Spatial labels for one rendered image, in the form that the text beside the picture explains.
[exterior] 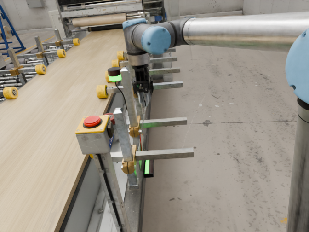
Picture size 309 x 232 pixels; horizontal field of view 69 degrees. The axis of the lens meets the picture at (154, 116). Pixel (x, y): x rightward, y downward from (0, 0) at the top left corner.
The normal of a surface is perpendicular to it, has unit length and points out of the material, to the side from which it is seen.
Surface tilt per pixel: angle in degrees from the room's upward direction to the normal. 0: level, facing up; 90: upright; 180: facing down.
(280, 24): 54
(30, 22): 90
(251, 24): 58
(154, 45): 90
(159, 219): 0
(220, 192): 0
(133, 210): 0
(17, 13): 90
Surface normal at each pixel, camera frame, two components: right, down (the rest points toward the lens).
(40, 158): -0.10, -0.85
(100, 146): -0.02, 0.53
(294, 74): -0.86, 0.22
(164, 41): 0.44, 0.43
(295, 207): -0.97, 0.22
